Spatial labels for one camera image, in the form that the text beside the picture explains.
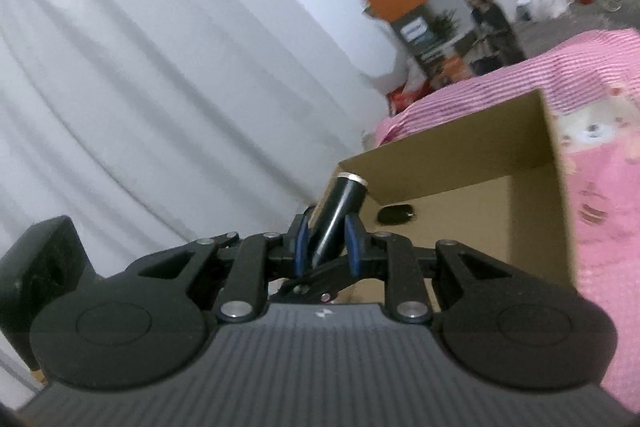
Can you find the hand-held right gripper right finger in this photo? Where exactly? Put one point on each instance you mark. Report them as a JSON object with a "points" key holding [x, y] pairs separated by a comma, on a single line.
{"points": [[354, 247]]}

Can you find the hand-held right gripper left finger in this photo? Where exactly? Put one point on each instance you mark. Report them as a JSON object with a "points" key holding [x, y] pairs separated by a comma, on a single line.
{"points": [[301, 247]]}

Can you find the black tube with silver cap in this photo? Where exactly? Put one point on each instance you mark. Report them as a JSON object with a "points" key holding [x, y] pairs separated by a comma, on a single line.
{"points": [[335, 212]]}

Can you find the brown cardboard box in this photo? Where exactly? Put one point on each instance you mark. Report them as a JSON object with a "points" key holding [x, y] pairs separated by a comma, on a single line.
{"points": [[500, 147]]}

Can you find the black oval case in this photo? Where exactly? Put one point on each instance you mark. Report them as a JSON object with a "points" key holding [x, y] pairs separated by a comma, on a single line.
{"points": [[395, 213]]}

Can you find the red packet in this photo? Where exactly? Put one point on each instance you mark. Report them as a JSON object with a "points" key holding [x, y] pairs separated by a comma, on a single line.
{"points": [[402, 97]]}

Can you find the pink checked bedsheet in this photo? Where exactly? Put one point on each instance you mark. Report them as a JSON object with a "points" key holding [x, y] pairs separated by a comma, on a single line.
{"points": [[605, 257]]}

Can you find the white plastic bag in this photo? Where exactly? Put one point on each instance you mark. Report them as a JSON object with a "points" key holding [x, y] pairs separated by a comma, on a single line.
{"points": [[542, 7]]}

